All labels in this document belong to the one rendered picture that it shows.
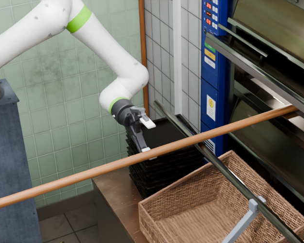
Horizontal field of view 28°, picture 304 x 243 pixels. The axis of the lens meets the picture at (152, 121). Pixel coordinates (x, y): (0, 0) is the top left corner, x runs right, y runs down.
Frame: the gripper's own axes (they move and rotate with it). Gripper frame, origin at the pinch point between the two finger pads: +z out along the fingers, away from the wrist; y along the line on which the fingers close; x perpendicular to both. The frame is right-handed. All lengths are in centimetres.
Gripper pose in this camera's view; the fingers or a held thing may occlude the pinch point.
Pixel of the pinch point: (151, 141)
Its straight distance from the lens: 215.6
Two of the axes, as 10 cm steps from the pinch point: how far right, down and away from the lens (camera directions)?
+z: 4.5, 4.6, -7.6
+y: 0.4, 8.4, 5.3
